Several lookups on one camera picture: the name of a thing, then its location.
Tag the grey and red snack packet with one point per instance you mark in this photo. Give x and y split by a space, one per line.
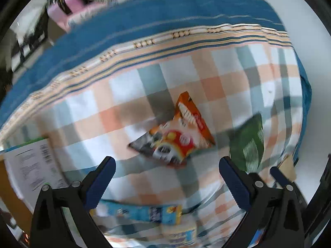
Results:
165 144

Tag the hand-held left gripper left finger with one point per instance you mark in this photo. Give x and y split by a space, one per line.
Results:
99 183

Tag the checked blue bordered blanket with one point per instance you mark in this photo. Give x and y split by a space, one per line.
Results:
160 82

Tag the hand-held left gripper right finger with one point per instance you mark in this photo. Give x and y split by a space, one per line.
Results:
236 183

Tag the orange snack packet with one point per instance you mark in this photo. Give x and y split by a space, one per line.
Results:
192 120

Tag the light blue snack packet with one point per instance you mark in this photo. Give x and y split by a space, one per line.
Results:
144 213

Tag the green snack packet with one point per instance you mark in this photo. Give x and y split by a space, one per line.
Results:
249 147

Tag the pink cloth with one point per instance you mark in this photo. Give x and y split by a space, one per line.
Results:
75 10

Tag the white printed box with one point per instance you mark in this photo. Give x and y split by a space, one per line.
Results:
32 164

